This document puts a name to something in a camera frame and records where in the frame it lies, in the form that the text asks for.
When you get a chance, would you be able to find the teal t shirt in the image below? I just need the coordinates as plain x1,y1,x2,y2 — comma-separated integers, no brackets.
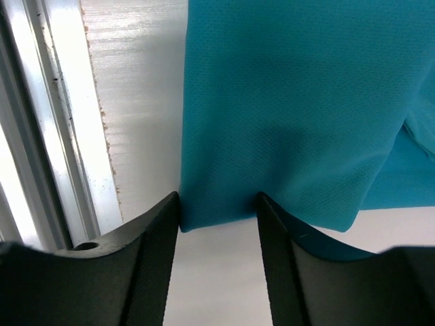
180,1,434,232

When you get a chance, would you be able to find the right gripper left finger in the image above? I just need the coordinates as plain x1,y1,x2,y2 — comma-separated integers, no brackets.
1,192,179,325

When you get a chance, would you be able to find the aluminium mounting rail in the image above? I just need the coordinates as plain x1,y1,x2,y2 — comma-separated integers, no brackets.
1,1,122,251

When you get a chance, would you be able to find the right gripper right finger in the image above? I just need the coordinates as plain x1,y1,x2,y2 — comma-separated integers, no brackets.
256,192,434,325

